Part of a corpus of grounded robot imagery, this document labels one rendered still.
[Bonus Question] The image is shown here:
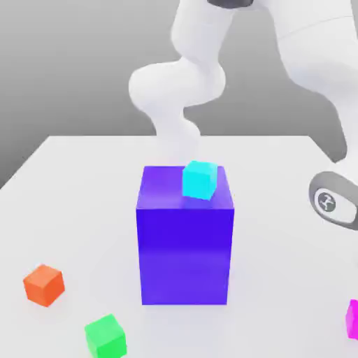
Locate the small magenta cube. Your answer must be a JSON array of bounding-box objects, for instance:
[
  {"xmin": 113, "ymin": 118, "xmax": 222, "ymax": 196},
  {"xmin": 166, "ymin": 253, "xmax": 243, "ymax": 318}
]
[{"xmin": 345, "ymin": 299, "xmax": 358, "ymax": 341}]

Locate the small cyan cube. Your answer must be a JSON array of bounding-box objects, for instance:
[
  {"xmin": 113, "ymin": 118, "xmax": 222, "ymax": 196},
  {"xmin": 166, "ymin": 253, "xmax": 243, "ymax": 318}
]
[{"xmin": 182, "ymin": 159, "xmax": 218, "ymax": 201}]

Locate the small orange cube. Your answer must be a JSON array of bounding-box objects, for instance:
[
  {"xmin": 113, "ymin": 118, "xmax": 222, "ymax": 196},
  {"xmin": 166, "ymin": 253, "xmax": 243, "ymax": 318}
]
[{"xmin": 22, "ymin": 264, "xmax": 66, "ymax": 308}]

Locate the large purple box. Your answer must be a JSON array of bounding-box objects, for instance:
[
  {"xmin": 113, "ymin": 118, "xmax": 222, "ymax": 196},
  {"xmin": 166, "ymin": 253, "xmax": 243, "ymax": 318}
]
[{"xmin": 136, "ymin": 165, "xmax": 235, "ymax": 306}]

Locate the small green cube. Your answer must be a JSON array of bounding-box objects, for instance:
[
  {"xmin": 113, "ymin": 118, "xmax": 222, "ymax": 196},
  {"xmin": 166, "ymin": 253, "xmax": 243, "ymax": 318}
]
[{"xmin": 84, "ymin": 313, "xmax": 128, "ymax": 358}]

